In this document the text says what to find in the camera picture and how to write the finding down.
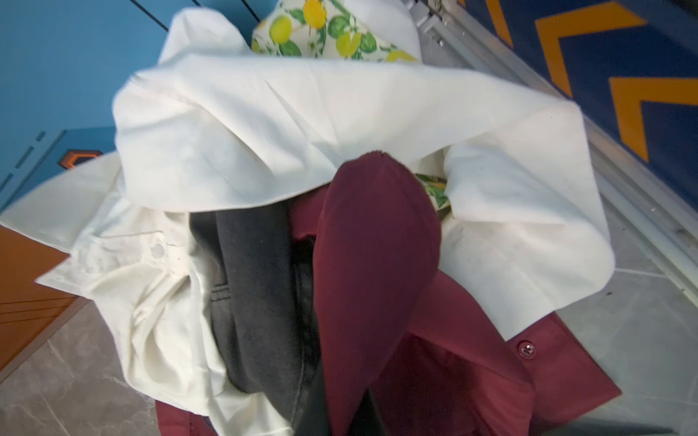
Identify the maroon shirt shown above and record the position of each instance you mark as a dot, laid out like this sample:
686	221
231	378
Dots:
405	349

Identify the white cloth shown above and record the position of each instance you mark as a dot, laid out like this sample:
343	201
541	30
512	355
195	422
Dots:
522	222

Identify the lemon print cloth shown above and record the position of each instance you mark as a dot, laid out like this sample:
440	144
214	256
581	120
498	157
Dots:
329	91

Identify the dark grey garment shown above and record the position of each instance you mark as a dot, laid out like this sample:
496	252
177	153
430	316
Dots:
262	311

